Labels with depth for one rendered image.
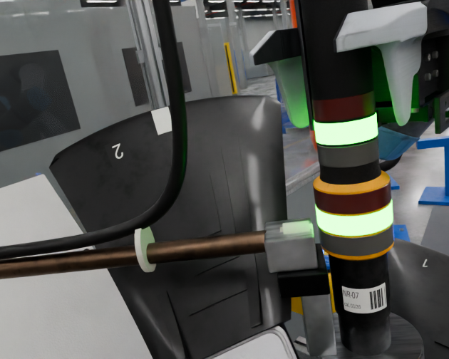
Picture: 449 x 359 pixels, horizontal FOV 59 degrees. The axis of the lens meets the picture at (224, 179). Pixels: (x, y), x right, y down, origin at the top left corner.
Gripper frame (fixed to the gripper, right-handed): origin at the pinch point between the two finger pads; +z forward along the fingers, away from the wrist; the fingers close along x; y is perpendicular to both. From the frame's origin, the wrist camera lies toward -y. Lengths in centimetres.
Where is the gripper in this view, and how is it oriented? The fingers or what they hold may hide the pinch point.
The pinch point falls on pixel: (304, 33)
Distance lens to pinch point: 20.8
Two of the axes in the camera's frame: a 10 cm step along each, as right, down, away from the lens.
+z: -6.6, 3.2, -6.7
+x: -7.3, -0.7, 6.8
